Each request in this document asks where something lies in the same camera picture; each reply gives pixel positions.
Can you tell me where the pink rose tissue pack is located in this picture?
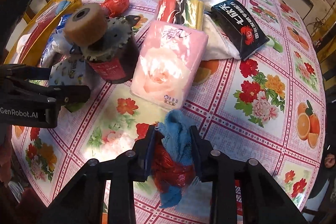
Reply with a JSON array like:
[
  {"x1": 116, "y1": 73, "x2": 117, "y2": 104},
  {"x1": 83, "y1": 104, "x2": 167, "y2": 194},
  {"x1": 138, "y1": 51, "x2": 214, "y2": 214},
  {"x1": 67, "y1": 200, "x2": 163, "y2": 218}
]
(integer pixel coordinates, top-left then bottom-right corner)
[{"x1": 130, "y1": 20, "x2": 209, "y2": 110}]

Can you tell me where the dark red canister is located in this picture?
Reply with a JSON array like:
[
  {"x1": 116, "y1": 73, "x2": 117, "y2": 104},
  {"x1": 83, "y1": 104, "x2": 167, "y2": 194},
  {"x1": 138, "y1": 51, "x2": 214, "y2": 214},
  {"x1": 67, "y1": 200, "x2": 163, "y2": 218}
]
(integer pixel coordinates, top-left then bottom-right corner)
[{"x1": 70, "y1": 15, "x2": 140, "y2": 84}]

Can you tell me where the black snack packet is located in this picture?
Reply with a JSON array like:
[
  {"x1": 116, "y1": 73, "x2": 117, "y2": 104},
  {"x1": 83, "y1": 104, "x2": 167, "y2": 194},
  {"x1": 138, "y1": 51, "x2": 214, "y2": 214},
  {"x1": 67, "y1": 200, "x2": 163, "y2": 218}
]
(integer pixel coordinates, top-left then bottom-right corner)
[{"x1": 209, "y1": 0, "x2": 269, "y2": 60}]

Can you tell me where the floral plastic tablecloth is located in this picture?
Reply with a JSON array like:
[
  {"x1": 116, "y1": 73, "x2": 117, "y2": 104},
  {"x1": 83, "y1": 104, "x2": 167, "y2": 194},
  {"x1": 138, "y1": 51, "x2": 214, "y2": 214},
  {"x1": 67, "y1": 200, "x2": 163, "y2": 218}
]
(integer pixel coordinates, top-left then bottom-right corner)
[{"x1": 12, "y1": 0, "x2": 326, "y2": 210}]

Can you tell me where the blue towel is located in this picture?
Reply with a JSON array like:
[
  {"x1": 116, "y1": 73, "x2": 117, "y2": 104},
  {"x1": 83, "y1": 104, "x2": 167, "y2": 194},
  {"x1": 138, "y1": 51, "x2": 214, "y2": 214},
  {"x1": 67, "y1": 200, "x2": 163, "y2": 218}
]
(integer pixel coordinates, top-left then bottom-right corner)
[{"x1": 158, "y1": 110, "x2": 194, "y2": 208}]

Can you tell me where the white cloth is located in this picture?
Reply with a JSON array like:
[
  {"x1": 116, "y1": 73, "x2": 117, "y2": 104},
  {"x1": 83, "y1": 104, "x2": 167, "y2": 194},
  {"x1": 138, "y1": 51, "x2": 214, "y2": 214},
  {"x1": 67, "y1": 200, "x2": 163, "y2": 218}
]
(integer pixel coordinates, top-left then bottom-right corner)
[{"x1": 202, "y1": 14, "x2": 241, "y2": 61}]

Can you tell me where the yellow white storage box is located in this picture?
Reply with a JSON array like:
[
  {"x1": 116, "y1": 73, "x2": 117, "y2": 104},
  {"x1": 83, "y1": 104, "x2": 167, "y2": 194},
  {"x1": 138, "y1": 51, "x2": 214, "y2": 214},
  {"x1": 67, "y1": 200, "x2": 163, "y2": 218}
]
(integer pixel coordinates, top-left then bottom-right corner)
[{"x1": 5, "y1": 0, "x2": 82, "y2": 67}]

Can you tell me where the red shiny wrapped item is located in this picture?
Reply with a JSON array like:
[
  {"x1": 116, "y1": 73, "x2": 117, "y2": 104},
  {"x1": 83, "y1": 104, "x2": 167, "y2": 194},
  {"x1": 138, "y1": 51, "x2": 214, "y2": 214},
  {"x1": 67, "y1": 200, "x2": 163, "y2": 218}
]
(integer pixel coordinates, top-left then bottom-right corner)
[{"x1": 101, "y1": 0, "x2": 130, "y2": 18}]

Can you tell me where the white floral tissue box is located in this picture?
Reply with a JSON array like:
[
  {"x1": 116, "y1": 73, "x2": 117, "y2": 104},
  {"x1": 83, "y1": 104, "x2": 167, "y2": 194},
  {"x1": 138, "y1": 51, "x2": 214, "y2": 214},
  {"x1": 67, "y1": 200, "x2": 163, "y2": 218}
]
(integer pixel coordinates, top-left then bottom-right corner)
[{"x1": 48, "y1": 57, "x2": 93, "y2": 90}]

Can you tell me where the blue white plastic bag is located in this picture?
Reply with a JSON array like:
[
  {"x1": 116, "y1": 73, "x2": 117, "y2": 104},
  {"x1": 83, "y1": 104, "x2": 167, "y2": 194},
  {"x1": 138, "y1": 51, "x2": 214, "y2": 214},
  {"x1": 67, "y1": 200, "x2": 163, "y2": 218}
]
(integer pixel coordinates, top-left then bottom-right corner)
[{"x1": 39, "y1": 14, "x2": 72, "y2": 68}]

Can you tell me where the red plastic bag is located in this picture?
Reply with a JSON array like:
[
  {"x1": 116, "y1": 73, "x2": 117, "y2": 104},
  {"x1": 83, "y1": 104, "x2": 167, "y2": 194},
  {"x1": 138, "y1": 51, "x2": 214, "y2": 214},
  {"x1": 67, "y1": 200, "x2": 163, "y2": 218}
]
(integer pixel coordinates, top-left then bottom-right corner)
[{"x1": 151, "y1": 132, "x2": 195, "y2": 193}]

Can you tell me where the red yellow striped package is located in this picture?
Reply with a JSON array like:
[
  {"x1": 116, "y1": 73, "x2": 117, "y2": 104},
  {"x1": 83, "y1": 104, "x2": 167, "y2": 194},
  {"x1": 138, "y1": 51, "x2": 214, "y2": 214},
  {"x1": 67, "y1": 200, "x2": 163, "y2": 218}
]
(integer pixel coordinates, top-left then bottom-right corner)
[{"x1": 156, "y1": 0, "x2": 205, "y2": 31}]

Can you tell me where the brown tape roll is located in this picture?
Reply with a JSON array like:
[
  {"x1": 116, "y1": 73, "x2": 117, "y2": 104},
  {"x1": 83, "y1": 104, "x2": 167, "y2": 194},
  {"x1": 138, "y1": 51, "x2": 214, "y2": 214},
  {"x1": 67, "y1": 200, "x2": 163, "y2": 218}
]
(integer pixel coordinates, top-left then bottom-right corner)
[{"x1": 64, "y1": 3, "x2": 108, "y2": 47}]

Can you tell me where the blue cloth in box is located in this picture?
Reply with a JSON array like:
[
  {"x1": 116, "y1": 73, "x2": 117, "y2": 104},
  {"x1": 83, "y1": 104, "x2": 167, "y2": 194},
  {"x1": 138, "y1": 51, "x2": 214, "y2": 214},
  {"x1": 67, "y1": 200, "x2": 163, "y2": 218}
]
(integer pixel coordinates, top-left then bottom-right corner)
[{"x1": 55, "y1": 0, "x2": 71, "y2": 15}]

